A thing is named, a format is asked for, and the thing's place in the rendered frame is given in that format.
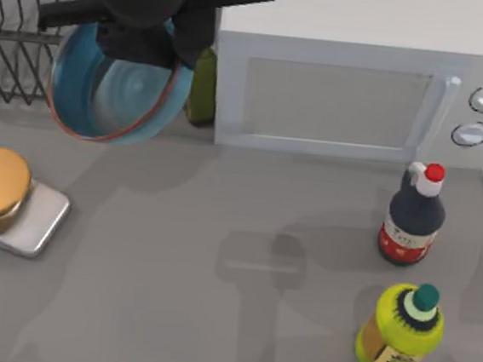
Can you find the blue bowl with red rim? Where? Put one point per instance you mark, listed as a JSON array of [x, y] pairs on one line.
[[121, 101]]

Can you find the dark green bottle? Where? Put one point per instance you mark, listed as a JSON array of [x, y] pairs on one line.
[[203, 92]]

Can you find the microwave door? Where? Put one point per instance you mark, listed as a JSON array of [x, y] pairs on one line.
[[335, 100]]

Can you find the pale microwave oven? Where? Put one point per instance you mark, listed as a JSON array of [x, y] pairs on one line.
[[367, 30]]

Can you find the silver kitchen scale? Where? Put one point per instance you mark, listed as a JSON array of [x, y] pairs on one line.
[[36, 221]]

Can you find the black bottle with red cap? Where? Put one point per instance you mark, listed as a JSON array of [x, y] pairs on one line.
[[413, 219]]

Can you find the yellow-green bottle with green cap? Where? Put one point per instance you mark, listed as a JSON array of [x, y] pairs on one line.
[[397, 337]]

